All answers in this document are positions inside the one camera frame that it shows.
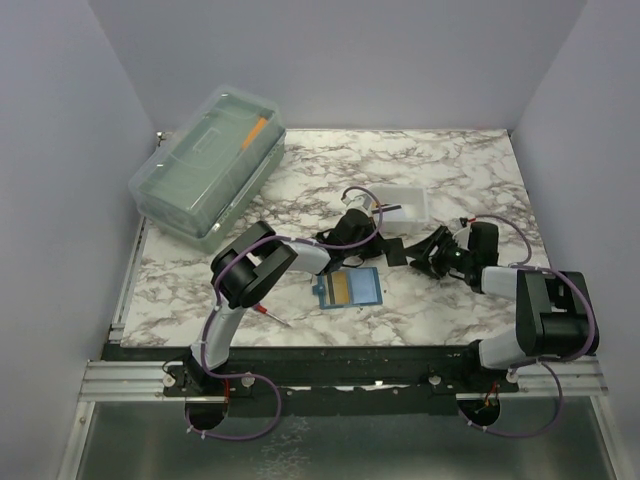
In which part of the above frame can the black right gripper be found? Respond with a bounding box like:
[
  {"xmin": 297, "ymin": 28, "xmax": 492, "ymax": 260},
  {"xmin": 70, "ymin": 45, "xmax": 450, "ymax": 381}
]
[{"xmin": 403, "ymin": 226, "xmax": 476, "ymax": 280}]

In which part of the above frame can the black credit card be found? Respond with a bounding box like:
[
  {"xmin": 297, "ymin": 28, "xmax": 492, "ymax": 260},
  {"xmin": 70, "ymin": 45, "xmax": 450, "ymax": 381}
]
[{"xmin": 385, "ymin": 238, "xmax": 408, "ymax": 267}]

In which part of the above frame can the white plastic card tray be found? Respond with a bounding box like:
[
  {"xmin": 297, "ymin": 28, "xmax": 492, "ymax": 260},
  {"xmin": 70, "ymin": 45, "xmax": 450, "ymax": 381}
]
[{"xmin": 369, "ymin": 183, "xmax": 431, "ymax": 235}]

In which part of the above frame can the blue leather card holder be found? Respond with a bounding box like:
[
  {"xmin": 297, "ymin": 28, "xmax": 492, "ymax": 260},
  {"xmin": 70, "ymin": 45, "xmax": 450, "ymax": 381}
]
[{"xmin": 312, "ymin": 267, "xmax": 383, "ymax": 310}]

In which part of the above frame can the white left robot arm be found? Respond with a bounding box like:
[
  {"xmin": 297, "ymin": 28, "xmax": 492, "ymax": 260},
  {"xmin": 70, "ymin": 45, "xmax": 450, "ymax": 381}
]
[{"xmin": 187, "ymin": 208, "xmax": 385, "ymax": 395}]

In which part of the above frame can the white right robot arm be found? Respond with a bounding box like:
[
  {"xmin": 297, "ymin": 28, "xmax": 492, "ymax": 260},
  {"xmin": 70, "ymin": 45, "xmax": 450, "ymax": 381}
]
[{"xmin": 405, "ymin": 220, "xmax": 599, "ymax": 392}]

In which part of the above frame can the white striped credit card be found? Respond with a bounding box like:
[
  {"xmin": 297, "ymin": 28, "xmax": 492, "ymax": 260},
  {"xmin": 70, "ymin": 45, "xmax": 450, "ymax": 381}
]
[{"xmin": 371, "ymin": 204, "xmax": 406, "ymax": 221}]

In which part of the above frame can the blue red screwdriver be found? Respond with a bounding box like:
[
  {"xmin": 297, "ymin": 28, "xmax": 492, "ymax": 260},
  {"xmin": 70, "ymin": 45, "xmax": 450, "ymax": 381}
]
[{"xmin": 254, "ymin": 304, "xmax": 290, "ymax": 328}]

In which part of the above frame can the orange pen in box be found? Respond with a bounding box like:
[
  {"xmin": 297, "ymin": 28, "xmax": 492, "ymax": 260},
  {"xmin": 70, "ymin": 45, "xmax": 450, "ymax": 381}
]
[{"xmin": 241, "ymin": 117, "xmax": 268, "ymax": 150}]

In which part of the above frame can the clear plastic storage box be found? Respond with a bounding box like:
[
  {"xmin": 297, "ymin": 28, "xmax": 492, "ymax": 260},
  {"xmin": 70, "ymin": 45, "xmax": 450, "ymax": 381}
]
[{"xmin": 129, "ymin": 86, "xmax": 286, "ymax": 243}]

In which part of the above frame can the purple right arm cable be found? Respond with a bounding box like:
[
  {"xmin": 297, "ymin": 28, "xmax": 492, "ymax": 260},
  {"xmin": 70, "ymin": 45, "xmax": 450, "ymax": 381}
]
[{"xmin": 462, "ymin": 214, "xmax": 601, "ymax": 439}]

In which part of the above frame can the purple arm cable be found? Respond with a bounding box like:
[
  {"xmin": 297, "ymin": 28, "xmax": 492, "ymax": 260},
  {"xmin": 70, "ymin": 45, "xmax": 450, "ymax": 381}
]
[
  {"xmin": 199, "ymin": 186, "xmax": 385, "ymax": 441},
  {"xmin": 462, "ymin": 214, "xmax": 601, "ymax": 439}
]

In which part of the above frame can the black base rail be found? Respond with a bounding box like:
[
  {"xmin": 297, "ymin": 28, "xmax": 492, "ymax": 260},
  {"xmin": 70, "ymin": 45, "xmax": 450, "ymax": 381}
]
[{"xmin": 99, "ymin": 339, "xmax": 581, "ymax": 416}]

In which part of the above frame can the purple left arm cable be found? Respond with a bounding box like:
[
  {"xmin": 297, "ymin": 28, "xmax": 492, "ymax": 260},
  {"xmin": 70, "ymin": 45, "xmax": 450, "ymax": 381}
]
[{"xmin": 199, "ymin": 186, "xmax": 385, "ymax": 441}]

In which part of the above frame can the aluminium frame rail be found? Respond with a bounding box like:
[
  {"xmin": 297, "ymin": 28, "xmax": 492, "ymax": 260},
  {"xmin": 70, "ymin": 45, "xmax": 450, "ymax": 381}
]
[{"xmin": 79, "ymin": 349, "xmax": 608, "ymax": 402}]

